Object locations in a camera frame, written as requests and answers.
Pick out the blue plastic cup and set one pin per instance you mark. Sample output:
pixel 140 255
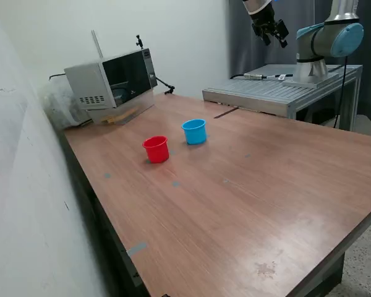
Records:
pixel 194 134

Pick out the silver microwave oven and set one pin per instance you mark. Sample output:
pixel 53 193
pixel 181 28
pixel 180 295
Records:
pixel 89 80

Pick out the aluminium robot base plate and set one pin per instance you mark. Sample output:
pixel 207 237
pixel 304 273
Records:
pixel 327 81

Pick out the aluminium profile robot stand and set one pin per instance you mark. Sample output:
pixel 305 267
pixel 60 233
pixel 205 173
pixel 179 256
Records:
pixel 250 92

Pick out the wooden sticks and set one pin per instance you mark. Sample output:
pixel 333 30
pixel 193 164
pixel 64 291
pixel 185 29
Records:
pixel 111 120

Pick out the gray plastic bag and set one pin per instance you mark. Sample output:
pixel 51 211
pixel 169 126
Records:
pixel 58 108

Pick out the dark gray curtain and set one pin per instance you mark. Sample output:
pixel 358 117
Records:
pixel 241 46

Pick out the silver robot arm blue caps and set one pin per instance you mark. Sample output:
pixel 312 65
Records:
pixel 321 40

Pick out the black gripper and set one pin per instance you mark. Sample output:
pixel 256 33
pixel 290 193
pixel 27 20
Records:
pixel 263 17

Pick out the white warning tag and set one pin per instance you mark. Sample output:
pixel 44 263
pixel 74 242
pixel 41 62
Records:
pixel 282 77

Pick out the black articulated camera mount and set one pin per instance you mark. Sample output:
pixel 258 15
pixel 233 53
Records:
pixel 170 89

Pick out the thin white rod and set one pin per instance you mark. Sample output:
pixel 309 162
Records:
pixel 97 46

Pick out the red plastic cup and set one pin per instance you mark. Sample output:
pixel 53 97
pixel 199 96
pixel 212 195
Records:
pixel 156 151

